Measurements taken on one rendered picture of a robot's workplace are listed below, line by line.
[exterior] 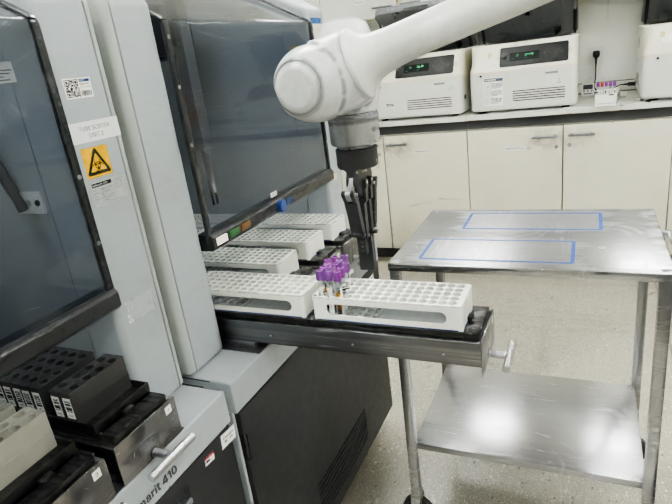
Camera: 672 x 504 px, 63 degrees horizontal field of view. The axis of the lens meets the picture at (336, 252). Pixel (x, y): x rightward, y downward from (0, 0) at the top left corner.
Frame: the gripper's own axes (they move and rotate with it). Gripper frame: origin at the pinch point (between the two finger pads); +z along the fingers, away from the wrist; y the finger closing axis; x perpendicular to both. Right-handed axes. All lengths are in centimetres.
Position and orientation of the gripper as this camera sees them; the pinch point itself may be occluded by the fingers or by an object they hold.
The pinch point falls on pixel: (367, 251)
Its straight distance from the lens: 104.7
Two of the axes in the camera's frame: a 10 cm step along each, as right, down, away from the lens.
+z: 1.2, 9.4, 3.3
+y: 4.0, -3.5, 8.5
